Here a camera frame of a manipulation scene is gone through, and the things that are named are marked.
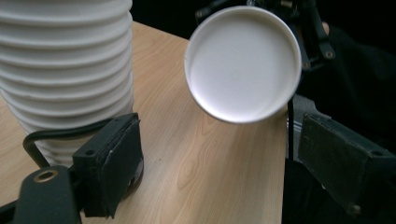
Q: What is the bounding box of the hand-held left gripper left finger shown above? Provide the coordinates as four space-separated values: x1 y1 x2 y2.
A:
73 112 145 218

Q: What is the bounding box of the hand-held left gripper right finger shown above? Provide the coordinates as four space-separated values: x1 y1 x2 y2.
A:
297 113 396 217

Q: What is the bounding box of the white paper cup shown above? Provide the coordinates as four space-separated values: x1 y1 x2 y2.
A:
183 5 303 125

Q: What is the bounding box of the stack of white paper cups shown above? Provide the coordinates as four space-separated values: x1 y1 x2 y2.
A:
0 0 135 168

